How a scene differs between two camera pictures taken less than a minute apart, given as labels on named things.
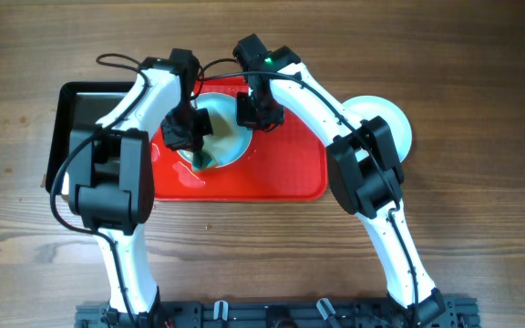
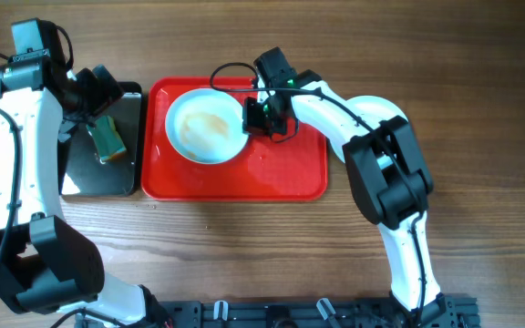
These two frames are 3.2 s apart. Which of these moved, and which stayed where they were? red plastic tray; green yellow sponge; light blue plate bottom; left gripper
Moved: left gripper; green yellow sponge
Stayed: light blue plate bottom; red plastic tray
